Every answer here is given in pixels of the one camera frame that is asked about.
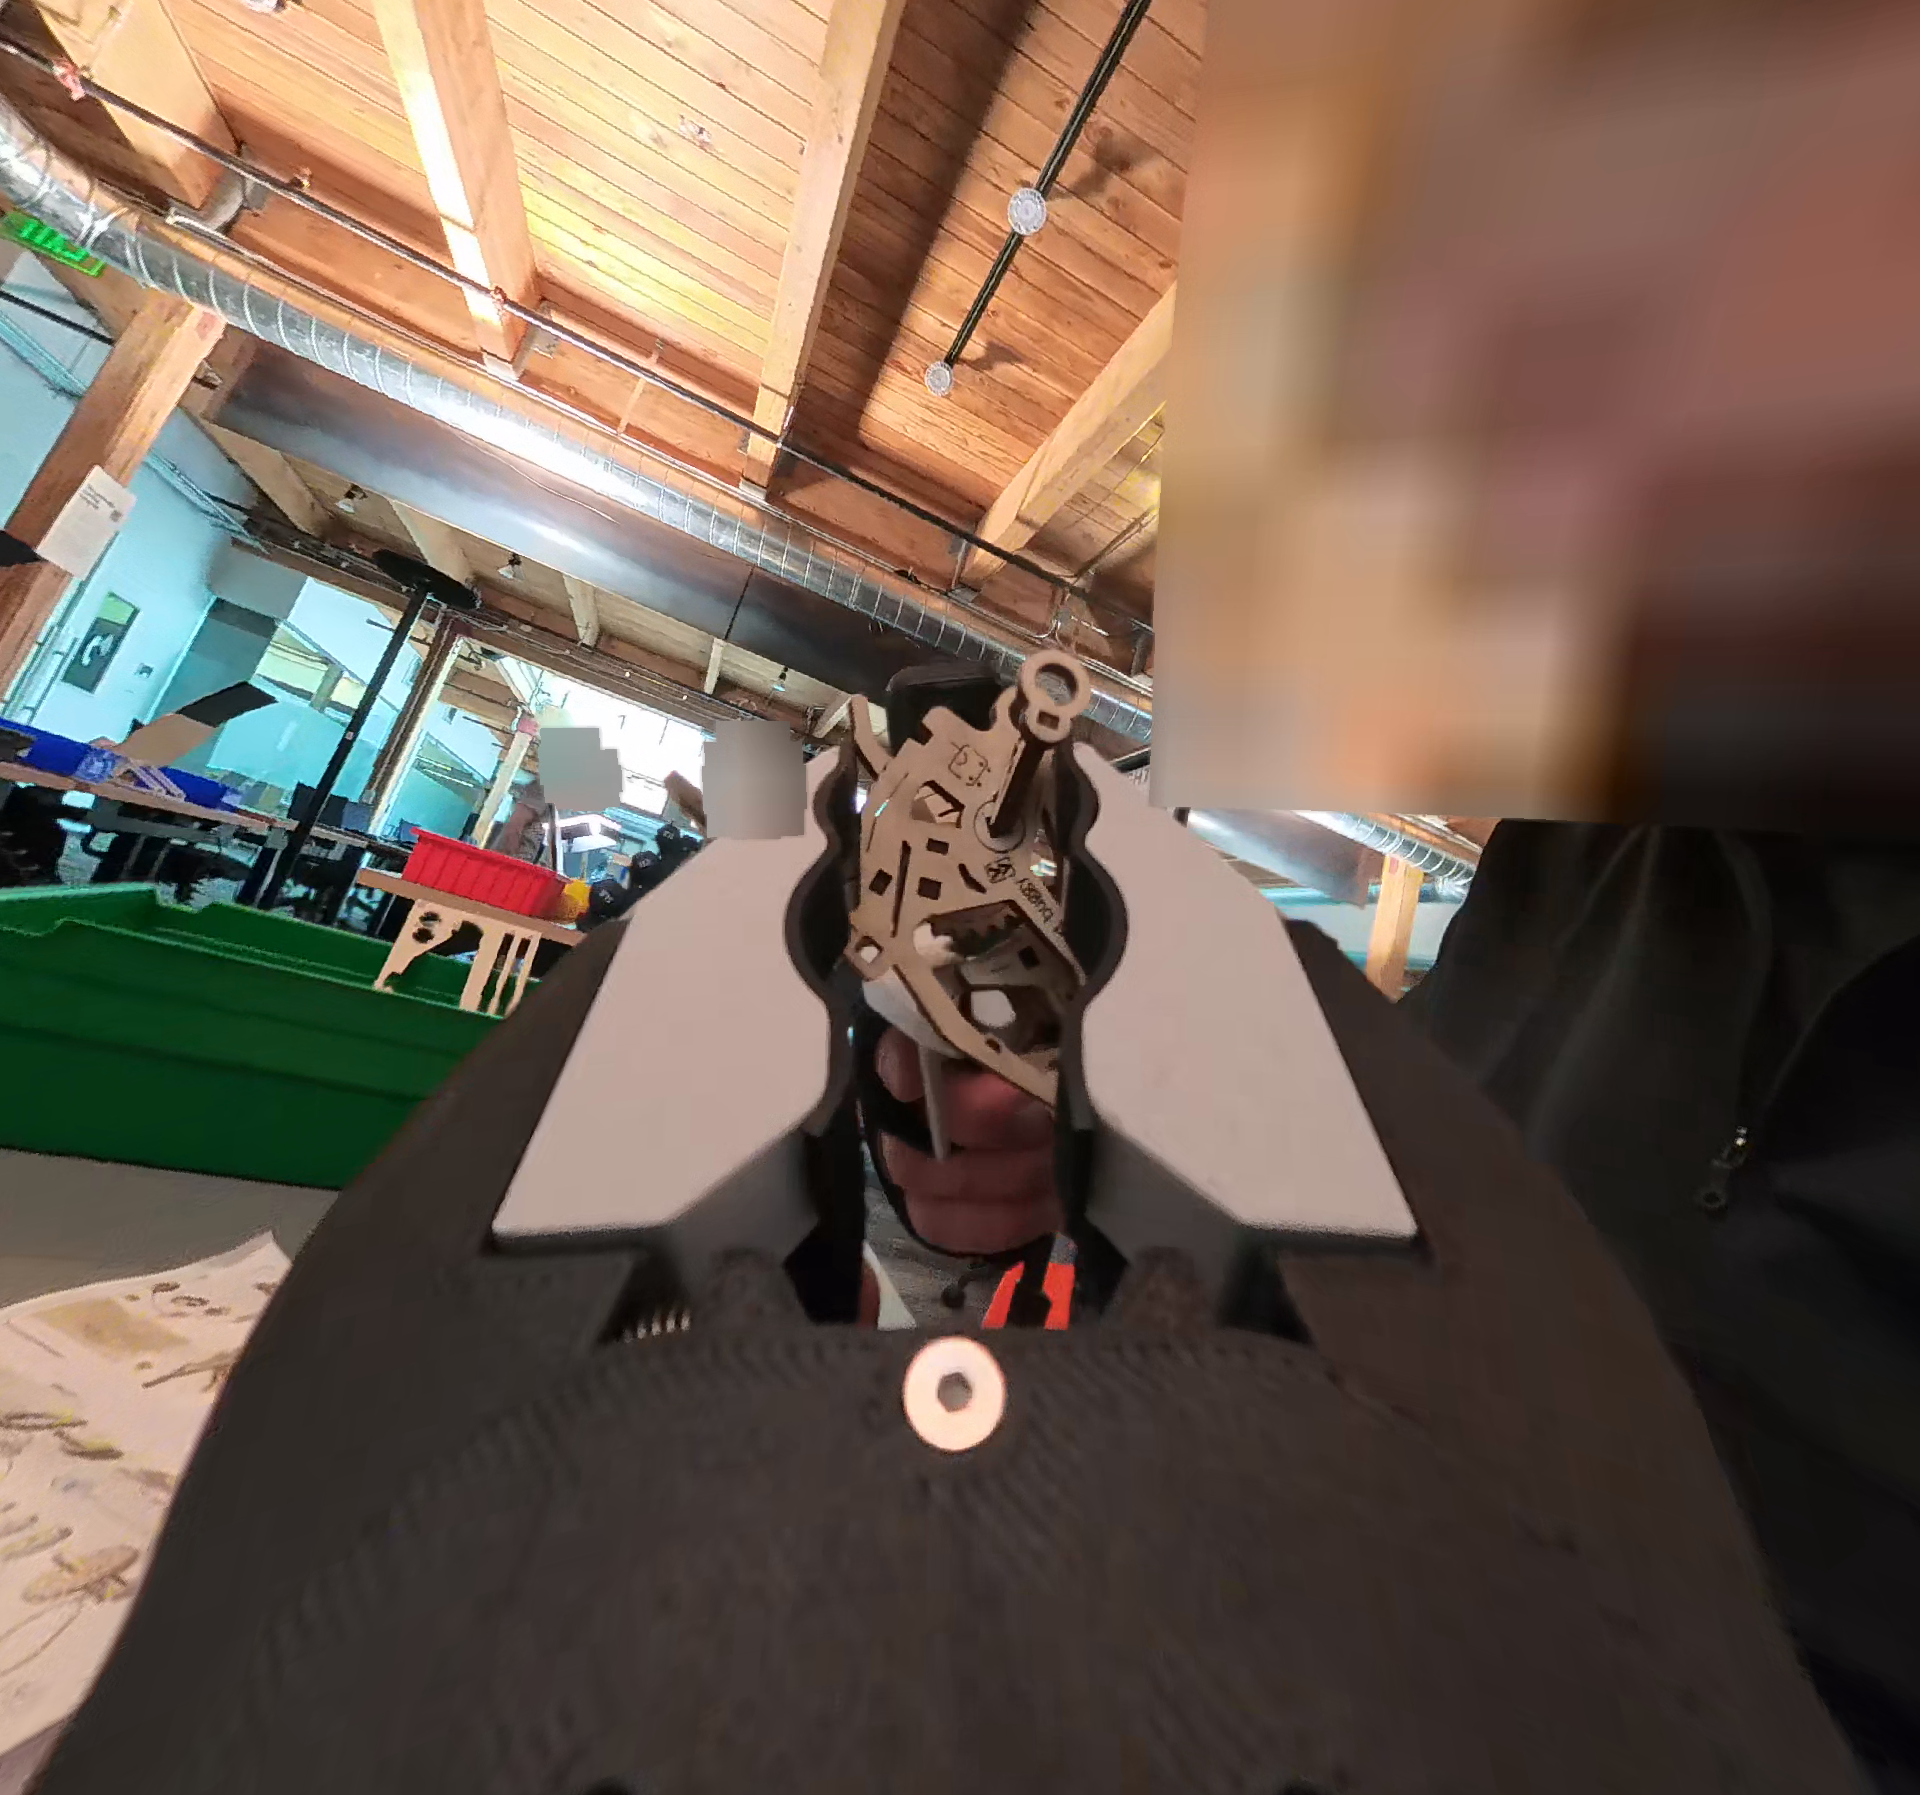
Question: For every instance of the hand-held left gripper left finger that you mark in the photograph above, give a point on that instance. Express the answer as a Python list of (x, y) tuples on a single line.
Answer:
[(674, 1076)]

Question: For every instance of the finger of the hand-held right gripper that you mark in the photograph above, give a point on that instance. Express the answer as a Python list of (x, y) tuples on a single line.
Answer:
[(933, 1097)]

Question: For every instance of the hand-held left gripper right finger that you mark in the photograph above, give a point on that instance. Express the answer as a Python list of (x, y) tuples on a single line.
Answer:
[(1245, 1076)]

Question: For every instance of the wooden mechanical model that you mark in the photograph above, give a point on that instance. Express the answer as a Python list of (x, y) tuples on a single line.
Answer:
[(958, 926)]

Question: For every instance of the person's right hand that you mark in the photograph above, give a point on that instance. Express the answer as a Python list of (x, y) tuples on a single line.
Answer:
[(991, 1164)]

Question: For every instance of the black dumbbell rack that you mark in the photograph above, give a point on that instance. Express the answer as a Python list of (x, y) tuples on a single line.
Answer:
[(637, 881)]

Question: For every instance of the orange traffic cone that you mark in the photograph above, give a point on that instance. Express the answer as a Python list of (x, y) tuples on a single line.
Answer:
[(1034, 1300)]

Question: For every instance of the red plastic bin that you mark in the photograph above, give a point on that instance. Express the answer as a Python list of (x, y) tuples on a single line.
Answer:
[(479, 873)]

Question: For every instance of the black floor lamp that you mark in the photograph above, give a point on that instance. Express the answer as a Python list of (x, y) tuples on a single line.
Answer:
[(351, 731)]

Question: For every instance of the green plastic bin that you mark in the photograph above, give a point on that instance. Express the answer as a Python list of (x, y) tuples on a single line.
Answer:
[(181, 1031)]

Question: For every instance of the black tilted board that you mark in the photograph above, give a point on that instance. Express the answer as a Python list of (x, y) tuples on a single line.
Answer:
[(209, 719)]

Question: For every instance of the long wooden desk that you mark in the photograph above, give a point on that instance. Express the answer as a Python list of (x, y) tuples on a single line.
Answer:
[(134, 792)]

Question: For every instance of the open instruction booklet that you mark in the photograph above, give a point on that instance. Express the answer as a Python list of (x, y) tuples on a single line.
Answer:
[(104, 1452)]

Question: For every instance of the blue plastic bin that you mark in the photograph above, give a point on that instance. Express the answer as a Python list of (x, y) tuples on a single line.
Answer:
[(53, 745)]

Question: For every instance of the white paper notice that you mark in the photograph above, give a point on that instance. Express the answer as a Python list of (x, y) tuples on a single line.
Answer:
[(86, 522)]

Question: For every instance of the wooden support pillar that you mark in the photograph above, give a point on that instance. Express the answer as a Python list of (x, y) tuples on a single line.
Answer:
[(104, 445)]

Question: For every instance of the green exit sign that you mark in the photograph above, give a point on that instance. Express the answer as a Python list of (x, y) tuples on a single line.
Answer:
[(43, 240)]

